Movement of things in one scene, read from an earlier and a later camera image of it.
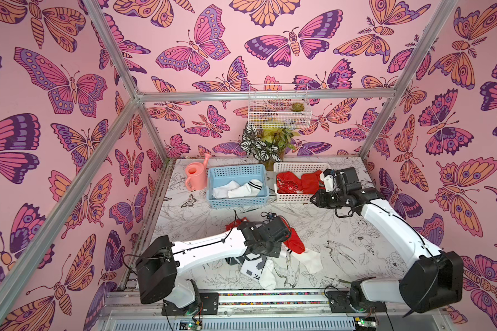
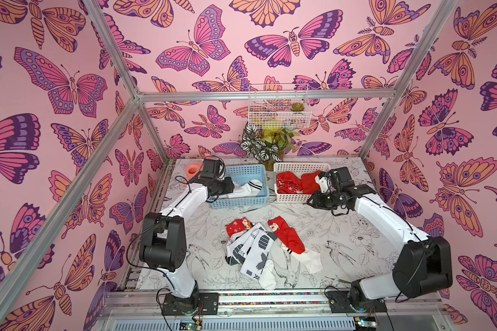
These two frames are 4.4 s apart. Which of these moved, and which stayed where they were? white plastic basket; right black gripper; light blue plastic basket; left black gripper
Moved: left black gripper
Stayed: white plastic basket; right black gripper; light blue plastic basket
